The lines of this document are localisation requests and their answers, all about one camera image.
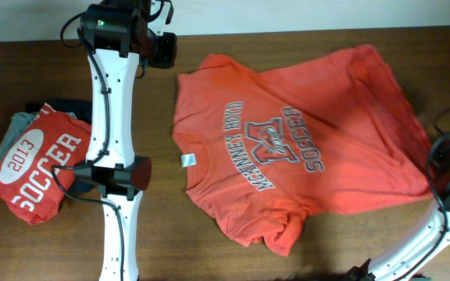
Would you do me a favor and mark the right black camera cable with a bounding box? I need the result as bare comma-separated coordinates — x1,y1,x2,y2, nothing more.
392,103,450,281

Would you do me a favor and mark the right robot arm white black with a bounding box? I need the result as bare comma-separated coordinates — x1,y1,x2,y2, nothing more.
343,131,450,281

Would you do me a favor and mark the folded navy blue shirt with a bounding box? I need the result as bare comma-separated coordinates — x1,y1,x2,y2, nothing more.
24,98,93,194

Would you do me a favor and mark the folded red 2013 soccer shirt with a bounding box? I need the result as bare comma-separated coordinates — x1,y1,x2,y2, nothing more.
0,104,91,224

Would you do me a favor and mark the folded grey shirt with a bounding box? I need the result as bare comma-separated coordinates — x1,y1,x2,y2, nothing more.
0,112,37,162

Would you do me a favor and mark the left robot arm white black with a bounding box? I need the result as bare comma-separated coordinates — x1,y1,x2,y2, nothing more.
74,0,177,281

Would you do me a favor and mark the orange McKinney Boyd soccer t-shirt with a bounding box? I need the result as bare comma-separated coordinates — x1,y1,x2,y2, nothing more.
172,44,430,256

